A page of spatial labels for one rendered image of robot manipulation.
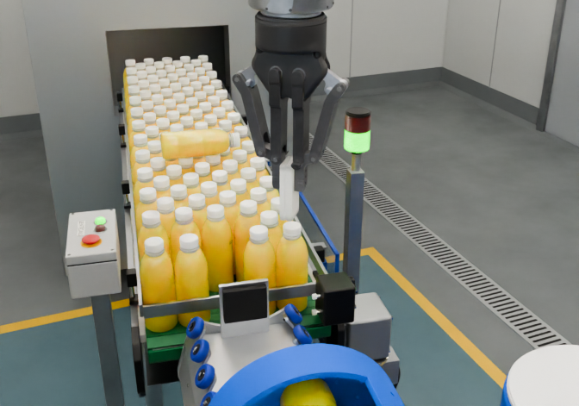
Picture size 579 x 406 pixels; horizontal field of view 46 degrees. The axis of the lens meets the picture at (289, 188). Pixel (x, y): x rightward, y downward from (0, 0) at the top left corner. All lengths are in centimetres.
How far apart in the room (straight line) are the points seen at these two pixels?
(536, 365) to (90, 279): 86
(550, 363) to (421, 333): 180
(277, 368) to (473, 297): 249
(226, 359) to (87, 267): 33
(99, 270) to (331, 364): 68
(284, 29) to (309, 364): 42
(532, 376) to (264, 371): 52
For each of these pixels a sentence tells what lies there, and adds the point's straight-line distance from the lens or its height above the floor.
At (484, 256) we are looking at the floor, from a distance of 367.
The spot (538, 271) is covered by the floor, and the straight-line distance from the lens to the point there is 363.
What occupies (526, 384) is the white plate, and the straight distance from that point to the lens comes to 122.
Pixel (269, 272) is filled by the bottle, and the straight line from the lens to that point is 148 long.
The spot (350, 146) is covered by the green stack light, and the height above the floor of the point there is 118.
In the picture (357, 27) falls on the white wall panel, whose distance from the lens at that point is 602.
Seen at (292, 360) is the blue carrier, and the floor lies 123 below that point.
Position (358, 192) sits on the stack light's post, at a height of 104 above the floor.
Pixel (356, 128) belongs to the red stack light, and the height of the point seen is 123.
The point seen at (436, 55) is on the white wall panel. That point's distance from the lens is 650.
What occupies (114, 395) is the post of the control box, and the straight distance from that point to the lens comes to 174.
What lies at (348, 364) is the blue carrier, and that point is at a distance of 91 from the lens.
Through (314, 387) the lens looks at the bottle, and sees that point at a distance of 92.
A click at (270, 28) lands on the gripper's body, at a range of 71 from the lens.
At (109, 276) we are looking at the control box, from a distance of 146.
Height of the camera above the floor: 180
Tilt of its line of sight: 25 degrees down
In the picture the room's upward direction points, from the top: straight up
